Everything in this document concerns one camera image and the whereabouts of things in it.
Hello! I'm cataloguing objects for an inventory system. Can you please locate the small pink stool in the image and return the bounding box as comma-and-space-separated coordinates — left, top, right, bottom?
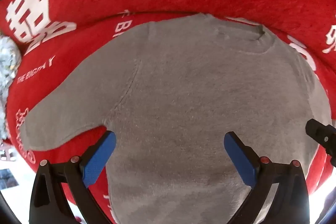
0, 144, 17, 162

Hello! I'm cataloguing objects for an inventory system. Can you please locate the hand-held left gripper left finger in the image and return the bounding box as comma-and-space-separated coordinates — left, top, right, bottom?
29, 130, 117, 224

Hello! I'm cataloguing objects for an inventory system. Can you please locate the pale floral crumpled cloth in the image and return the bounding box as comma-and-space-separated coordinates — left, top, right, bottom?
0, 35, 22, 140

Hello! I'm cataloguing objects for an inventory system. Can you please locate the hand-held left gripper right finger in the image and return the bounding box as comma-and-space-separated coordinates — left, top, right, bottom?
224, 131, 311, 224

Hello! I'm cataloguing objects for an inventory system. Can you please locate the grey knit sweater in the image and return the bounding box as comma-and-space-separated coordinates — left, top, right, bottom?
20, 13, 332, 224

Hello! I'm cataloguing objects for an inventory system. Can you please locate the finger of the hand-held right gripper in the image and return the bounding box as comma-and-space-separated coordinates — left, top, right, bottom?
306, 118, 336, 167

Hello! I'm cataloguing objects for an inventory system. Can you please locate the dark floor picture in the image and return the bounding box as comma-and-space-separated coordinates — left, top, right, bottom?
0, 169, 19, 189

